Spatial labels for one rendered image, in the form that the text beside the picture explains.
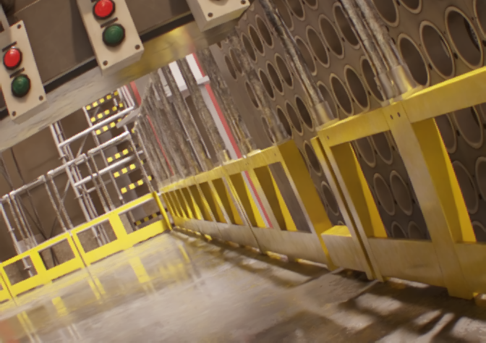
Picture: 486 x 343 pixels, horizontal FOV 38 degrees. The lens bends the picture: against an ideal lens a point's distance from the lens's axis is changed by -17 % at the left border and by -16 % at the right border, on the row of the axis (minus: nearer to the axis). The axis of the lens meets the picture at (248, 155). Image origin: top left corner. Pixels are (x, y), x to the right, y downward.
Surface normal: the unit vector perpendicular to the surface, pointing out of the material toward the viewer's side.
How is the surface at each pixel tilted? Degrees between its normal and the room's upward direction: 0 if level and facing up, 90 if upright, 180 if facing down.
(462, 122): 82
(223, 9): 90
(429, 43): 112
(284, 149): 90
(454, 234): 90
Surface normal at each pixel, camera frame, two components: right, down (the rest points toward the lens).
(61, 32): 0.17, -0.07
